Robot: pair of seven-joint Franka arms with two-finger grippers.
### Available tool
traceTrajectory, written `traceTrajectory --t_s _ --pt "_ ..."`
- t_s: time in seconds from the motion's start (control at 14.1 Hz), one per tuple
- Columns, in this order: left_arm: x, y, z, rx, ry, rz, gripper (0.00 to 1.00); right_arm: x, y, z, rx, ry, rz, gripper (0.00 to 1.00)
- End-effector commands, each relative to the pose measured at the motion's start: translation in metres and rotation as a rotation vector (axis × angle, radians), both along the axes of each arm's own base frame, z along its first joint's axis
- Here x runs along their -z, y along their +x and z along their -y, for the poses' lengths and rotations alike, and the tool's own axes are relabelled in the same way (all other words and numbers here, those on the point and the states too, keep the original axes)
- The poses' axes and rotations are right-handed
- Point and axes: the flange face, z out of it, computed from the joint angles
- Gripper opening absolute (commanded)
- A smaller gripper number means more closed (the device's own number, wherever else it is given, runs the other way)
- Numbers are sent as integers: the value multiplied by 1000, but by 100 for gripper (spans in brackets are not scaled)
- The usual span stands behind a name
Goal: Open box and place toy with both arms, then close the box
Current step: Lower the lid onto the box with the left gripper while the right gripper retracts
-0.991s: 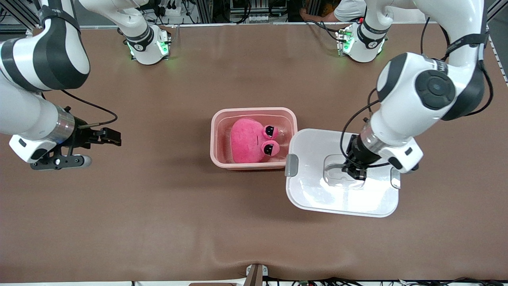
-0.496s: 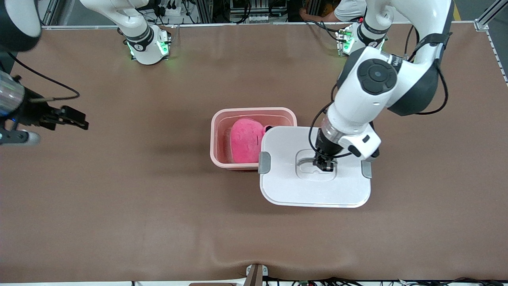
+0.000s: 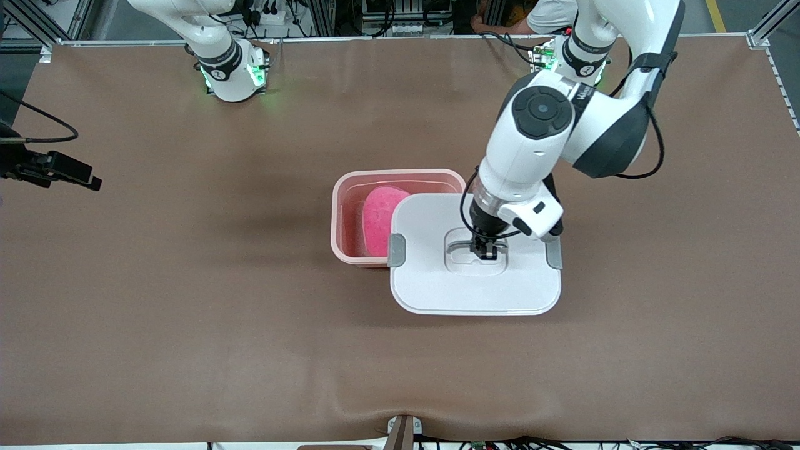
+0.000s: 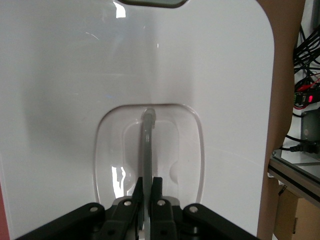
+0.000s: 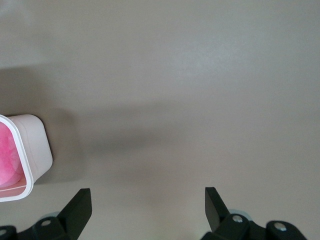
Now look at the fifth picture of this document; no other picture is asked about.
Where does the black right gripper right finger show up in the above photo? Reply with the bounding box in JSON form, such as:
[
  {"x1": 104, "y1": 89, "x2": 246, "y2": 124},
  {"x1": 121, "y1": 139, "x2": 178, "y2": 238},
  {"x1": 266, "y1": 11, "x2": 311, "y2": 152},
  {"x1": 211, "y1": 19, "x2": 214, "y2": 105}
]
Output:
[{"x1": 201, "y1": 186, "x2": 308, "y2": 240}]

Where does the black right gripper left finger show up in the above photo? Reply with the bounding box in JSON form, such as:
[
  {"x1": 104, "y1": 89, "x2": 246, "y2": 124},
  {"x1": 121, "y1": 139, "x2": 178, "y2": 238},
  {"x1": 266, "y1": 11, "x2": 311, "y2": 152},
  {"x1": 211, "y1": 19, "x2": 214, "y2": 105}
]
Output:
[{"x1": 0, "y1": 188, "x2": 93, "y2": 240}]

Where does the pink plush toy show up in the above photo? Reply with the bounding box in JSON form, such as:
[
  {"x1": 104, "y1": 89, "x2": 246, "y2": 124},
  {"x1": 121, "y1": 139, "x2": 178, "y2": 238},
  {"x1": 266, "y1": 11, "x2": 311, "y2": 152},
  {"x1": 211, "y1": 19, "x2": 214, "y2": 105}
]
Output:
[{"x1": 0, "y1": 122, "x2": 22, "y2": 187}]

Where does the pink plastic storage box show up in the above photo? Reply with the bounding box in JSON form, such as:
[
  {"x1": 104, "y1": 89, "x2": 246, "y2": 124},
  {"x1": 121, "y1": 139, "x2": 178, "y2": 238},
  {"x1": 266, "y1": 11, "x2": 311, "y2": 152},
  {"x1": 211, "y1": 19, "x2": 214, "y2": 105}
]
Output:
[{"x1": 0, "y1": 114, "x2": 54, "y2": 203}]

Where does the brown table mat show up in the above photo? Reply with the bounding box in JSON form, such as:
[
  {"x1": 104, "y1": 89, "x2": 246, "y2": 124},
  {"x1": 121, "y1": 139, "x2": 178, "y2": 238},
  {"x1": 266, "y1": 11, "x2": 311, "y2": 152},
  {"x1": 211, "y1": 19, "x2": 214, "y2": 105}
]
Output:
[{"x1": 0, "y1": 0, "x2": 320, "y2": 240}]

